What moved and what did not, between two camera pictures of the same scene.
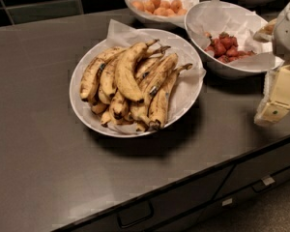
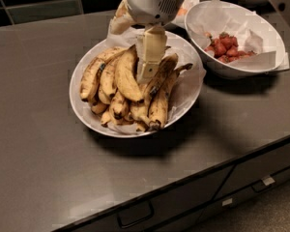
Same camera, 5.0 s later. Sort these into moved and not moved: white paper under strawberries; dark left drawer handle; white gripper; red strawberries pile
Moved: white gripper
Not moved: dark left drawer handle; white paper under strawberries; red strawberries pile
